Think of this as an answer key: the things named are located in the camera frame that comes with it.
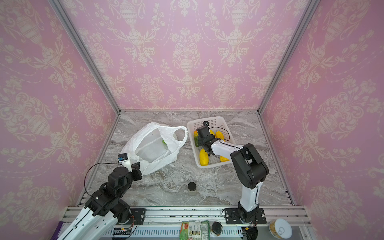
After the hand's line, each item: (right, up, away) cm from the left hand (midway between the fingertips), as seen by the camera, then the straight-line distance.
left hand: (141, 164), depth 78 cm
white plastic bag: (+1, +6, +22) cm, 23 cm away
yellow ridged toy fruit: (+44, +14, +22) cm, 51 cm away
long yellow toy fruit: (+34, 0, +12) cm, 36 cm away
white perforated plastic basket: (+44, +23, +26) cm, 56 cm away
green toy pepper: (+10, +10, +10) cm, 17 cm away
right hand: (+35, +13, +20) cm, 42 cm away
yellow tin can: (+66, -26, -12) cm, 72 cm away
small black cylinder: (+27, -10, -3) cm, 29 cm away
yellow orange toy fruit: (+45, 0, +11) cm, 46 cm away
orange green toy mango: (+29, +12, +22) cm, 38 cm away
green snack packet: (+28, -28, -9) cm, 41 cm away
